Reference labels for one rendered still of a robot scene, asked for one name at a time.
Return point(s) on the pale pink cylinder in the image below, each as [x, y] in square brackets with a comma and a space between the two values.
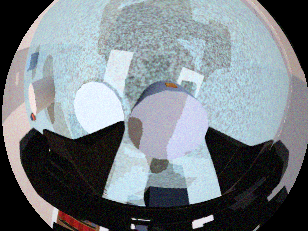
[41, 94]

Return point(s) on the red toy car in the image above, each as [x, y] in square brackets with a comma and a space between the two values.
[33, 117]

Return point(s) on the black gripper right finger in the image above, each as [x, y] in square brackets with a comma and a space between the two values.
[232, 159]

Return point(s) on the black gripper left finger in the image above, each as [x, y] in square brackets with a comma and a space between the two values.
[92, 155]

